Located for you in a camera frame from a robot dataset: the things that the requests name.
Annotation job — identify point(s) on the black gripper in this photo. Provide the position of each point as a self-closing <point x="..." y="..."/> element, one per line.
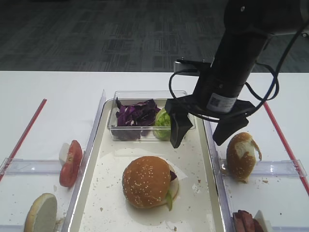
<point x="229" y="122"/>

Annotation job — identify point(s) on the sesame top bun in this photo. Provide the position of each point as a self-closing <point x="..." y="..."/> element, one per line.
<point x="145" y="182"/>

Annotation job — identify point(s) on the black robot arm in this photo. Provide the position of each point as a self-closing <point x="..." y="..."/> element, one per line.
<point x="249" y="26"/>

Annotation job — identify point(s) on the green lettuce leaves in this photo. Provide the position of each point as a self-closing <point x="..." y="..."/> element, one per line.
<point x="162" y="119"/>

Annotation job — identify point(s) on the green lettuce strip on bun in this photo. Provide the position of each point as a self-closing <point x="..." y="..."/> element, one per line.
<point x="169" y="199"/>

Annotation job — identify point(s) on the stacked meat patties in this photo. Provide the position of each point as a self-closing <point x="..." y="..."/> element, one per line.
<point x="244" y="222"/>

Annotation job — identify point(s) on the upright tomato slices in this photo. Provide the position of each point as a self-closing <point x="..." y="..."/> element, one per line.
<point x="70" y="169"/>

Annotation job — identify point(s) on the white block behind tomato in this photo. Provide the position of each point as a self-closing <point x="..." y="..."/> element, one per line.
<point x="63" y="153"/>

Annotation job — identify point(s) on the right clear long divider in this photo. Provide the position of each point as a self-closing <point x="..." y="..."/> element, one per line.
<point x="227" y="220"/>

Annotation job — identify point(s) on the clear long divider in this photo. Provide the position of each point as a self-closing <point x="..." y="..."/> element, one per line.
<point x="89" y="154"/>
<point x="227" y="220"/>

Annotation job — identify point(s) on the torn sesame bun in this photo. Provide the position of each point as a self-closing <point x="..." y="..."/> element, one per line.
<point x="240" y="156"/>

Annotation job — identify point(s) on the purple cabbage on bun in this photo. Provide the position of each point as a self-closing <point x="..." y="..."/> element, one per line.
<point x="173" y="176"/>

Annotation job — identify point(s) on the purple cabbage leaves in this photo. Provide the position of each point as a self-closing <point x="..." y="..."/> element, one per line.
<point x="141" y="114"/>

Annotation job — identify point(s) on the bottom bun on tray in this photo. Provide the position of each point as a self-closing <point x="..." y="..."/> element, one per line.
<point x="174" y="185"/>

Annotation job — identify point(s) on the clear plastic container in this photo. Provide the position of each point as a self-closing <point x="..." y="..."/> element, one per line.
<point x="133" y="97"/>

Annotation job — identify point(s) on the upper right clear holder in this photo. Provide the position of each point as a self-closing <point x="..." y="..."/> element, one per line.
<point x="286" y="168"/>

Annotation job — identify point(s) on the clear holder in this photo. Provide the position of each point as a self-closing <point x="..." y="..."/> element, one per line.
<point x="27" y="166"/>
<point x="286" y="168"/>
<point x="11" y="228"/>
<point x="289" y="229"/>

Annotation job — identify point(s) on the right red strip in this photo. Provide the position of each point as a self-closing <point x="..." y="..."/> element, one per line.
<point x="286" y="146"/>

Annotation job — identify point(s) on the red strip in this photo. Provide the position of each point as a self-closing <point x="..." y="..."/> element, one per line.
<point x="22" y="138"/>
<point x="286" y="146"/>

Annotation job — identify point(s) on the lower right clear holder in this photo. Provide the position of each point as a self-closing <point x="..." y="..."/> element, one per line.
<point x="289" y="229"/>

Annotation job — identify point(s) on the white metal tray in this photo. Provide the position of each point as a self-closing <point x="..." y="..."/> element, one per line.
<point x="195" y="208"/>

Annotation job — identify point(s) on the left clear long divider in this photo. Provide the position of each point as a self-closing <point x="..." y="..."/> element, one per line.
<point x="89" y="154"/>

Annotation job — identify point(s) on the left red strip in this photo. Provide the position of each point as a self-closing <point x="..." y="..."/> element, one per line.
<point x="22" y="138"/>

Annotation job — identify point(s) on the upright bun half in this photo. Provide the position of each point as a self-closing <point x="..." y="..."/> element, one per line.
<point x="42" y="214"/>

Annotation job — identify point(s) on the upper left clear holder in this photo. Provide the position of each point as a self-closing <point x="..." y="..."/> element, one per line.
<point x="27" y="166"/>

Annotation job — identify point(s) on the lower left clear holder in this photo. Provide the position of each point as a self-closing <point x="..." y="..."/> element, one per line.
<point x="11" y="228"/>

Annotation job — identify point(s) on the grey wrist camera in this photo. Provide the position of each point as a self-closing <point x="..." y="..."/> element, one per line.
<point x="190" y="67"/>

